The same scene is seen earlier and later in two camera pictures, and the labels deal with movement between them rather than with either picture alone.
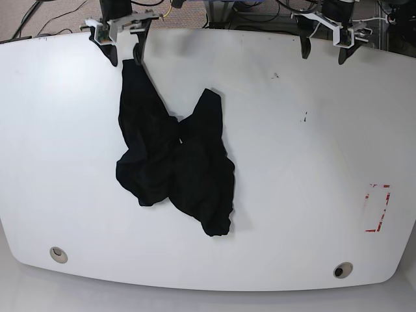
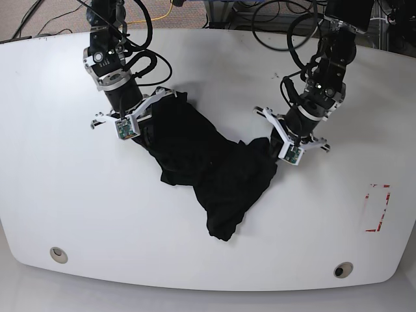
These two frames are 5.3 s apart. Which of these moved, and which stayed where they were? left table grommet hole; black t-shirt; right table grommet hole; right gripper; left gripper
Moved: left gripper; black t-shirt; right gripper
Stayed: left table grommet hole; right table grommet hole
